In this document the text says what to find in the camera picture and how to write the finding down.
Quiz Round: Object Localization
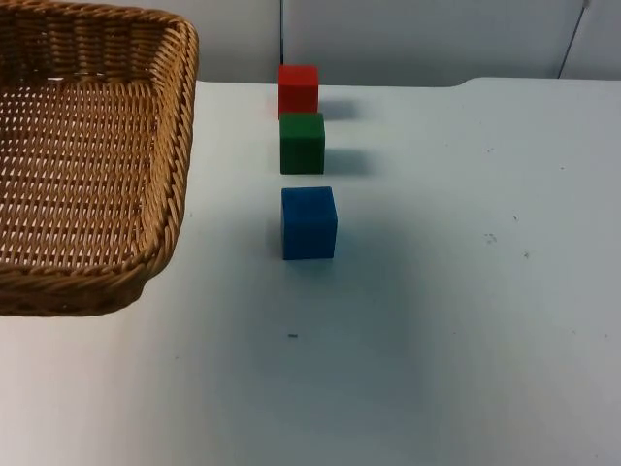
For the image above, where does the pale brown wicker basket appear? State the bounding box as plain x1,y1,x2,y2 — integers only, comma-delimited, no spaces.
0,4,201,318

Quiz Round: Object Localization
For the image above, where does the blue cube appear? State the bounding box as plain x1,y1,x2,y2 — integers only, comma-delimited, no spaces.
280,185,339,262

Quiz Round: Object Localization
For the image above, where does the green cube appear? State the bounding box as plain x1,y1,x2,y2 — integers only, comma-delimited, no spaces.
278,112,326,176

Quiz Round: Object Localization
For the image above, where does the red cube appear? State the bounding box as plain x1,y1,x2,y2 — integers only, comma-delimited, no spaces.
277,64,320,120

